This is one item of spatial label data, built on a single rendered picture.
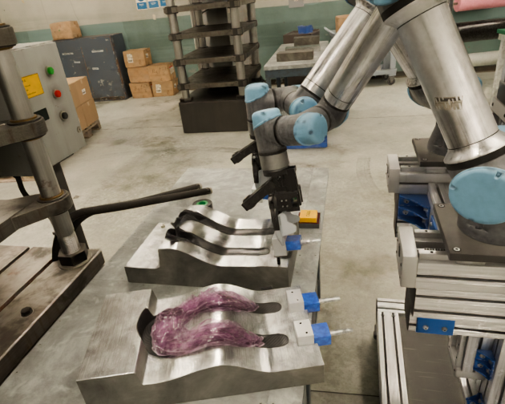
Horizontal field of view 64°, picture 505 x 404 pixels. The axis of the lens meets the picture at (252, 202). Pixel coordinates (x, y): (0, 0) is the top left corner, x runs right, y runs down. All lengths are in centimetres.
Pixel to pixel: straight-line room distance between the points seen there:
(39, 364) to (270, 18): 690
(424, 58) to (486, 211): 29
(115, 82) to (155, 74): 76
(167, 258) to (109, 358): 37
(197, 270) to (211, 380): 38
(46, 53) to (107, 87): 651
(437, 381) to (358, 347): 47
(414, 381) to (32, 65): 176
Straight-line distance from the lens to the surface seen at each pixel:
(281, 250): 113
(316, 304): 103
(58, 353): 119
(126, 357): 94
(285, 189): 107
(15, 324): 138
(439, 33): 78
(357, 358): 207
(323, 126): 98
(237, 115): 514
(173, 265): 121
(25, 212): 140
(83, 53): 821
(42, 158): 138
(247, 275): 115
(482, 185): 79
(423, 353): 186
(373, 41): 96
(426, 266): 101
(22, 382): 117
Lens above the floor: 156
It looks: 27 degrees down
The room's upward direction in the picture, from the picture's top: 6 degrees counter-clockwise
